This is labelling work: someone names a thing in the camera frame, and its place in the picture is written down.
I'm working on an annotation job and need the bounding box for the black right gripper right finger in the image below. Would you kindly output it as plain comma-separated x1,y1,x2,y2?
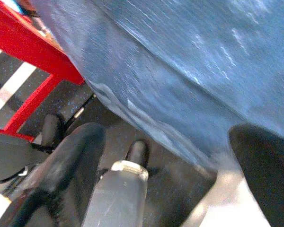
228,123,284,227

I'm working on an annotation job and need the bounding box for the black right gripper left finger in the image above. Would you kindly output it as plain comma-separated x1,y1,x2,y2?
9,122,107,227

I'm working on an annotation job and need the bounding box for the black round bucket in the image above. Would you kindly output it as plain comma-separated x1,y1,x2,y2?
0,131,52,184

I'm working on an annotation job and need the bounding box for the blue denim washer cover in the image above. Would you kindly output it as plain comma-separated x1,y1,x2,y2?
29,0,284,173

